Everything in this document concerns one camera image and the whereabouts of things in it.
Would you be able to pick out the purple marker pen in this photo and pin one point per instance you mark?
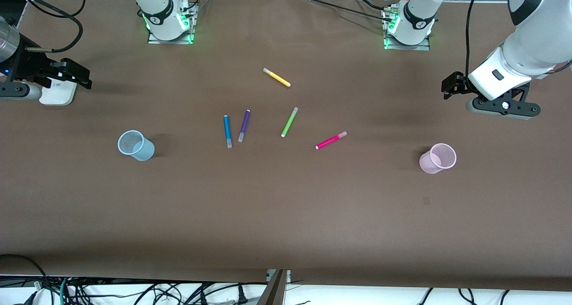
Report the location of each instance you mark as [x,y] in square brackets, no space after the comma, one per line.
[244,125]

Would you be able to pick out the brown table cover sheet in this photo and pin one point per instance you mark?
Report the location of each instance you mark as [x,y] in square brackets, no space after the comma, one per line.
[286,215]

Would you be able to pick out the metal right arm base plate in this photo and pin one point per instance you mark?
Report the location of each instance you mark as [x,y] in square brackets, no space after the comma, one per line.
[170,41]

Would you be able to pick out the translucent pink plastic cup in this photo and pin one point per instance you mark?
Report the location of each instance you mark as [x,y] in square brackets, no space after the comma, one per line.
[435,159]

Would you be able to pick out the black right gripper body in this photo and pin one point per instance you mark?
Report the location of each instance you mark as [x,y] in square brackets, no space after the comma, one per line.
[30,63]

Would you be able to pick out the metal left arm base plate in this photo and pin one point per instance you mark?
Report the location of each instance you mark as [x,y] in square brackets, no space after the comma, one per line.
[406,47]

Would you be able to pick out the yellow marker pen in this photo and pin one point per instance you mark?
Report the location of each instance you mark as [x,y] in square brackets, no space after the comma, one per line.
[277,77]

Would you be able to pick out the green marker pen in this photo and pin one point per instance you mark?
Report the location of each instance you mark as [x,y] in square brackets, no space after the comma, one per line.
[289,122]

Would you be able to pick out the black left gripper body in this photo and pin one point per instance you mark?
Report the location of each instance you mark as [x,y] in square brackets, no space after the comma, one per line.
[456,84]

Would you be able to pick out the pink marker pen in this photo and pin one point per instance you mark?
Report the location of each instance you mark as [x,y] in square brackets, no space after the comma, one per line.
[330,140]

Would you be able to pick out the blue marker pen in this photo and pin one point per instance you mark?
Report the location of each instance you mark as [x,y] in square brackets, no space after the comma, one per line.
[227,130]

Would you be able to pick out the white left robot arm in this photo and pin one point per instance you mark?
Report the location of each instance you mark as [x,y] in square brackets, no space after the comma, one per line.
[532,36]

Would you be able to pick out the dark table support beam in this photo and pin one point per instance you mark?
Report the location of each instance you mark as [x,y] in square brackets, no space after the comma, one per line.
[273,291]

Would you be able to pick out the translucent blue plastic cup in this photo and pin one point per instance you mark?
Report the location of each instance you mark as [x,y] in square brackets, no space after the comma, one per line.
[134,145]

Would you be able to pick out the white desk stand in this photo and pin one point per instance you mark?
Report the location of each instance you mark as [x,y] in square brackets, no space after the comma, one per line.
[58,94]

